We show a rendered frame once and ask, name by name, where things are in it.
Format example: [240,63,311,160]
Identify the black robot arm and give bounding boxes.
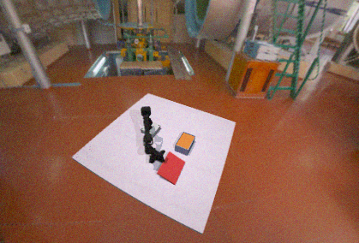
[141,106,156,163]

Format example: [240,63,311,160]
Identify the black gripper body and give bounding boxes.
[151,148,165,159]

